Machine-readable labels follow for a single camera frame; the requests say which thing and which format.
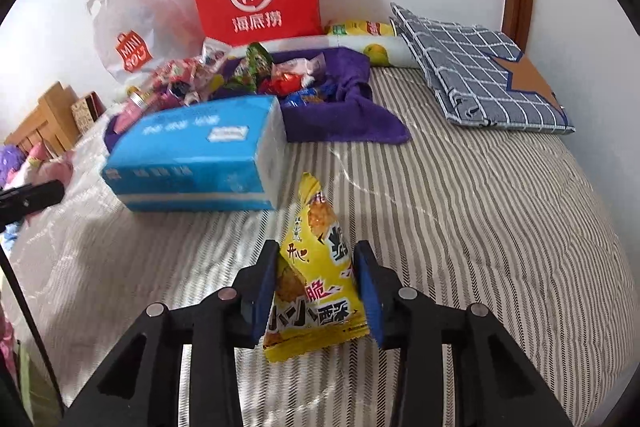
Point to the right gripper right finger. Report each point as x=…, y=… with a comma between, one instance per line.
x=495, y=384

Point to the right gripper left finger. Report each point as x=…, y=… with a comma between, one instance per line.
x=138, y=382

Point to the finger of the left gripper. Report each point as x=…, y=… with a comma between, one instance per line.
x=19, y=202

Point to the pink strawberry snack bag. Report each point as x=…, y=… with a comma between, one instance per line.
x=177, y=83

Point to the yellow triangular snack packet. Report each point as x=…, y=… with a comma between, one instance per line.
x=315, y=303

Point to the long pink white snack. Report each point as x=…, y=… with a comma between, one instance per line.
x=214, y=51

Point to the green snack packet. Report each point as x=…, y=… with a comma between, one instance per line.
x=252, y=70

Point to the red snack packet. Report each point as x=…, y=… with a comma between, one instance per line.
x=285, y=84

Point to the blue cookie packet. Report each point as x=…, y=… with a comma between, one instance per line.
x=305, y=97

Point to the pale pink pastry packet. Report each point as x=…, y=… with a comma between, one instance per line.
x=315, y=67

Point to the pink yellow potato-stick bag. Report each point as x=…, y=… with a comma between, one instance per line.
x=220, y=87

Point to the colourful pillow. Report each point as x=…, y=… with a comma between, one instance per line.
x=41, y=167

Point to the wooden headboard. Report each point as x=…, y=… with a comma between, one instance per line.
x=51, y=123

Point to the striped mattress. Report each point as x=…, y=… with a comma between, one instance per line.
x=507, y=219

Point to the white Miniso plastic bag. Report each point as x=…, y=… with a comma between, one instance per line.
x=134, y=37

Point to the blue tissue pack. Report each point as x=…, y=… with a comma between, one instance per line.
x=223, y=155

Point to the grey checked folded cloth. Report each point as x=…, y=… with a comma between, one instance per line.
x=480, y=77

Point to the purple towel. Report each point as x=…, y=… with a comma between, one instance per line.
x=350, y=115

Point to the yellow Lay's chip bag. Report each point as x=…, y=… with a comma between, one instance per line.
x=359, y=28

